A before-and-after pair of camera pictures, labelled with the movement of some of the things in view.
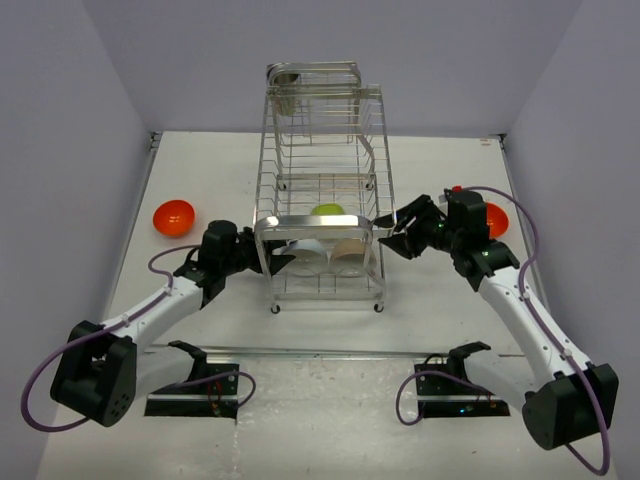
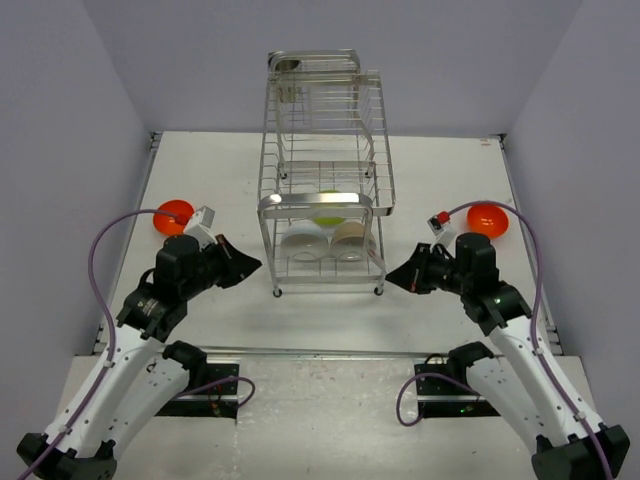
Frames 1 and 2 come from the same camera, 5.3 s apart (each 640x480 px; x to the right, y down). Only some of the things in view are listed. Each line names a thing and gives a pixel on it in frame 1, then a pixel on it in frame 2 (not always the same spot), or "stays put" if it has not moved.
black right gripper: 406,214 to 411,275
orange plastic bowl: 173,217 stays put
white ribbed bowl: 310,258 to 304,242
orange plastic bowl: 496,219 stays put
